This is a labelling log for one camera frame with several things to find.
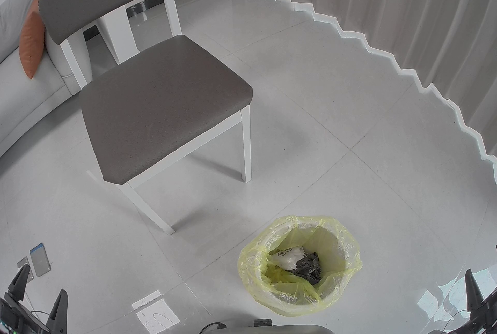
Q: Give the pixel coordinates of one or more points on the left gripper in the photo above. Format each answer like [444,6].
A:
[17,319]

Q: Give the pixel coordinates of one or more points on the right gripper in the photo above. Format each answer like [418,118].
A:
[485,319]

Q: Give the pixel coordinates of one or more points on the yellow plastic bag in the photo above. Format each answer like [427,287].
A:
[256,266]

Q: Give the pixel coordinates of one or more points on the grey and white chair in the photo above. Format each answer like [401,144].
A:
[163,99]

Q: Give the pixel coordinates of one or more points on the crumpled black plastic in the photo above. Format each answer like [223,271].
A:
[308,268]

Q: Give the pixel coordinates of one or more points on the clear printed wrapper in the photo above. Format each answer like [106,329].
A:
[287,256]

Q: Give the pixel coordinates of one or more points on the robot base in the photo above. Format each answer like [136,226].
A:
[279,329]

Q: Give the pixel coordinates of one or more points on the orange cushion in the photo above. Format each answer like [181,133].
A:
[32,41]

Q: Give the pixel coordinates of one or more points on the pale grey sofa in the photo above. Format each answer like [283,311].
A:
[23,111]

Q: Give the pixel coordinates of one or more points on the white trash bin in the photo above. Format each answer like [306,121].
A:
[287,301]

